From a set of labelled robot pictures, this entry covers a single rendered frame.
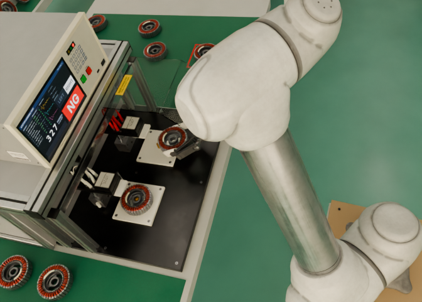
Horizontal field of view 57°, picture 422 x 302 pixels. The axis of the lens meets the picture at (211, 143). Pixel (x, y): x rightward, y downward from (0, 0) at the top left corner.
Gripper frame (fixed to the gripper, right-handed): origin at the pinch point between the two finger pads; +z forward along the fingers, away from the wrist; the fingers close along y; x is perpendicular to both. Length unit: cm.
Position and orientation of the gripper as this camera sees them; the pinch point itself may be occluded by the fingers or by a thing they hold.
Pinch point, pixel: (173, 140)
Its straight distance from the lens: 146.4
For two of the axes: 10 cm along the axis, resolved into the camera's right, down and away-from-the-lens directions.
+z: -7.4, 1.9, 6.5
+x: 6.2, 5.5, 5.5
